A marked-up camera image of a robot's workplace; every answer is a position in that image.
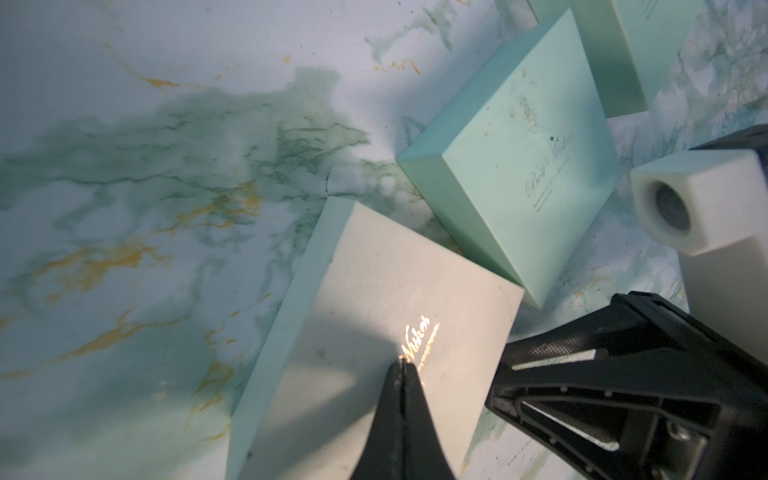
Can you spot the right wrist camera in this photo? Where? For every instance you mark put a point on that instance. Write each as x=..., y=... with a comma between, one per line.
x=711, y=207

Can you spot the far mint jewelry box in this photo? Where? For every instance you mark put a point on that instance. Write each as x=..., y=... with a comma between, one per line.
x=630, y=44

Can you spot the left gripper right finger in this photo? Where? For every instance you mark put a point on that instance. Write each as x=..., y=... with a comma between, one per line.
x=423, y=457

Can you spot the beige drawer jewelry box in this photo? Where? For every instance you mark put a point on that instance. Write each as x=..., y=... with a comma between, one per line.
x=368, y=292

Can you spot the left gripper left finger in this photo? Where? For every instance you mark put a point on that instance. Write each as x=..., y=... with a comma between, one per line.
x=382, y=454

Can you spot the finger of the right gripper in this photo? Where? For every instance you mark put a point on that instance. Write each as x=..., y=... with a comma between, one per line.
x=638, y=390

